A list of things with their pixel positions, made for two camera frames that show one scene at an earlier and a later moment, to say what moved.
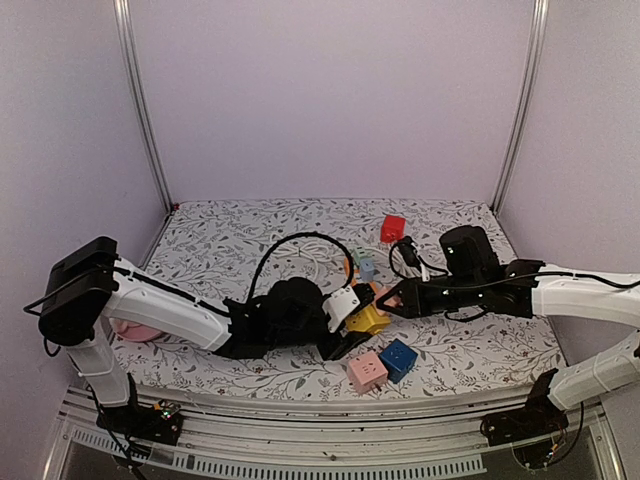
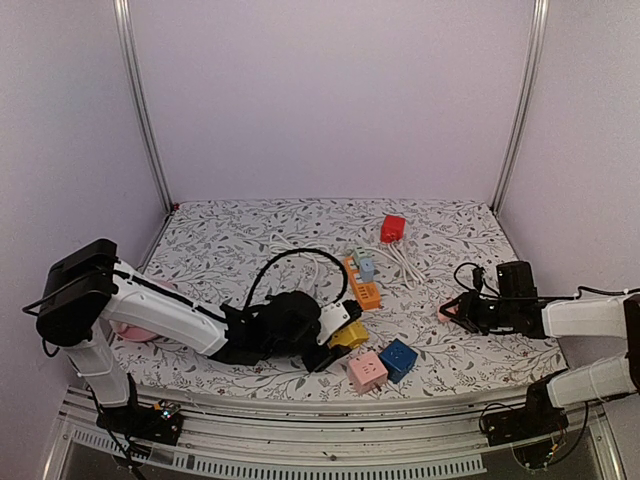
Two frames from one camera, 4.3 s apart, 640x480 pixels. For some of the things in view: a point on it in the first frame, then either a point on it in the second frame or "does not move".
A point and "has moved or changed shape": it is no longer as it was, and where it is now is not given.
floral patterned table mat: (227, 248) does not move
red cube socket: (393, 229) does not move
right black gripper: (405, 310) -> (468, 312)
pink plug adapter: (379, 289) has moved or changed shape
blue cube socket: (397, 359) does not move
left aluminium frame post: (122, 13) does not move
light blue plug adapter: (367, 268) does not move
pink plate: (131, 330) does not move
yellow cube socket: (367, 320) has moved or changed shape
